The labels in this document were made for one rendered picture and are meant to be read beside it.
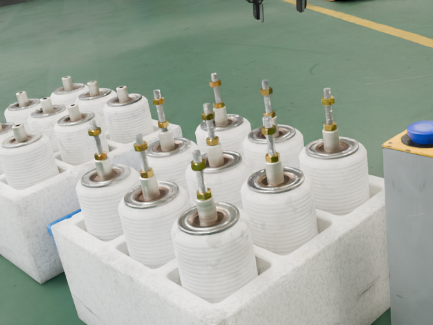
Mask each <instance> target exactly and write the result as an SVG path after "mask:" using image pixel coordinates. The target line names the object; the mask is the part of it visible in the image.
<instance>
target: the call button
mask: <svg viewBox="0 0 433 325"><path fill-rule="evenodd" d="M407 135H408V136H409V137H411V140H412V141H413V142H415V143H420V144H431V143H433V121H418V122H414V123H412V124H410V125H409V126H408V127H407Z"/></svg>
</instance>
